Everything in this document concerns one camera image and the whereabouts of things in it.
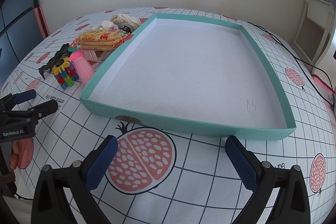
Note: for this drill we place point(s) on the white hair claw clip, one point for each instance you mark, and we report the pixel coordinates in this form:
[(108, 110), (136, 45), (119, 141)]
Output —
[(92, 55)]

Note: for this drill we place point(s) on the pomegranate print grid tablecloth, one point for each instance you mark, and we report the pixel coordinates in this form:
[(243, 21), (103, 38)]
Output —
[(199, 182)]

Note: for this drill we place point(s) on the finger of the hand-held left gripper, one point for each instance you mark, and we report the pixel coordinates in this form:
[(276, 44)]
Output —
[(44, 108), (25, 96)]

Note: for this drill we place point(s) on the person's left hand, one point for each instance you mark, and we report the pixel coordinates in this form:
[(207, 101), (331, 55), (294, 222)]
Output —
[(22, 153)]

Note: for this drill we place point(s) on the bag of toothpicks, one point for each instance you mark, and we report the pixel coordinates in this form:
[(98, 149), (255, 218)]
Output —
[(105, 25)]

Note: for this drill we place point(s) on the black toy car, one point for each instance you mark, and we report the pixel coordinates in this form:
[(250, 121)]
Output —
[(125, 29)]

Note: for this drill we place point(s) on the yellow cracker packet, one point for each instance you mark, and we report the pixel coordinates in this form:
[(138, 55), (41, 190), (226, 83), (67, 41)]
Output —
[(102, 39)]

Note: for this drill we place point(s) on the pink lace trim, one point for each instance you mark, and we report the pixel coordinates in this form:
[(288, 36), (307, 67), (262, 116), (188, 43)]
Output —
[(321, 82)]

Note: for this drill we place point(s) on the colourful block puzzle toy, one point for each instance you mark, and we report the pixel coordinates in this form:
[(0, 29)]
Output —
[(64, 74)]

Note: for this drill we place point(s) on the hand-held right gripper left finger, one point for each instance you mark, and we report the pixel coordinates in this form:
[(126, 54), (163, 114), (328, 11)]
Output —
[(102, 163)]

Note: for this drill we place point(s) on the pink hair roller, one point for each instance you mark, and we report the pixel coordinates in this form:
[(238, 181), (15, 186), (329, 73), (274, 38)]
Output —
[(82, 67)]

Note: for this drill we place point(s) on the pink board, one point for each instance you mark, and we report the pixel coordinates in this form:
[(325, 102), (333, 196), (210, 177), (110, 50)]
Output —
[(42, 22)]

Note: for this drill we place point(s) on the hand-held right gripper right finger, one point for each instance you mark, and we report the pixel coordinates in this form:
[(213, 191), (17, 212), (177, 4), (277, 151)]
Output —
[(241, 163)]

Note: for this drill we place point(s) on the dark panelled cabinet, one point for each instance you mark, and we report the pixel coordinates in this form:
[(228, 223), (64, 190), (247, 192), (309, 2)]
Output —
[(15, 24)]

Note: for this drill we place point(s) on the white wooden chair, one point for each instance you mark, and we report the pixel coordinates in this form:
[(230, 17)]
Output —
[(319, 16)]

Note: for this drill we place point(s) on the teal shallow cardboard box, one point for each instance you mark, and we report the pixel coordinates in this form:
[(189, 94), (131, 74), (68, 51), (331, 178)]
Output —
[(183, 69)]

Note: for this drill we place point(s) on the black toy figure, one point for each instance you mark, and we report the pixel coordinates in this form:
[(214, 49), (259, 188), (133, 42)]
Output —
[(56, 58)]

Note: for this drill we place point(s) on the cream lace cloth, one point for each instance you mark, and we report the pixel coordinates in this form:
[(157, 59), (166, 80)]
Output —
[(126, 19)]

